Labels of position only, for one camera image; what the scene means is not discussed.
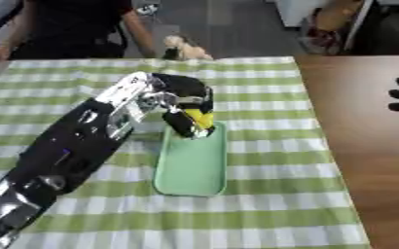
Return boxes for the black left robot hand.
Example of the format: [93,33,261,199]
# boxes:
[148,72,217,140]

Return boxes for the yellow toy banana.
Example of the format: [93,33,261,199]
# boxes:
[182,108,217,130]

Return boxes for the beige soft toy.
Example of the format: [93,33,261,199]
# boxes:
[160,34,215,61]

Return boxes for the light green tray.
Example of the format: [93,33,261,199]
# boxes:
[152,121,231,197]

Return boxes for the tan bag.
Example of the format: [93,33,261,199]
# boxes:
[298,0,376,56]

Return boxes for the person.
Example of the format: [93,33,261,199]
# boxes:
[0,0,161,74]

